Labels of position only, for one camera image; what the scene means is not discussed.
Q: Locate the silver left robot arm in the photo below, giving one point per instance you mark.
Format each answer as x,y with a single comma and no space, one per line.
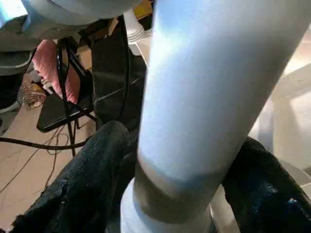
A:
63,14

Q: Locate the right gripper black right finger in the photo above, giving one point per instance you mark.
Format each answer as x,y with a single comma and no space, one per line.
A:
272,194

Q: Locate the black folding chair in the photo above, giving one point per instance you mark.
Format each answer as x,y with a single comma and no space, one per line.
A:
65,109

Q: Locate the white plastic table top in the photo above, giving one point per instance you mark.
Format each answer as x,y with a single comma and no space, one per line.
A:
286,126

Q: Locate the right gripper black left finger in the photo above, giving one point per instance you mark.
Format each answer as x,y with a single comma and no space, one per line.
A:
82,189

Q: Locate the pink cushion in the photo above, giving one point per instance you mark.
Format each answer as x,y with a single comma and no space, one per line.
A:
53,68

